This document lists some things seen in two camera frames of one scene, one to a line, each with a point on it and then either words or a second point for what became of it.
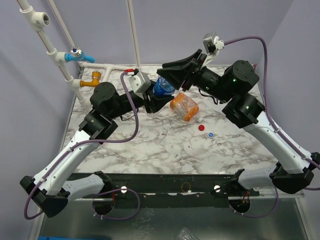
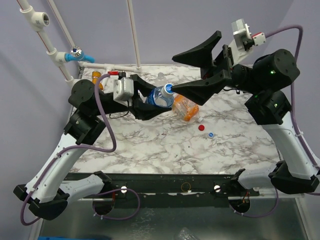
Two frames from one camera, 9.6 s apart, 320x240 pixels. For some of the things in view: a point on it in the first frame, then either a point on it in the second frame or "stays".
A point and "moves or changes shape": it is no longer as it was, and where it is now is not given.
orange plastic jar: [184, 106] stays
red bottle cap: [201, 127] stays
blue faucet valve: [76, 53] stays
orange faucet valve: [96, 77] stays
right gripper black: [189, 79] -> [227, 66]
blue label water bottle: [162, 87] moves or changes shape
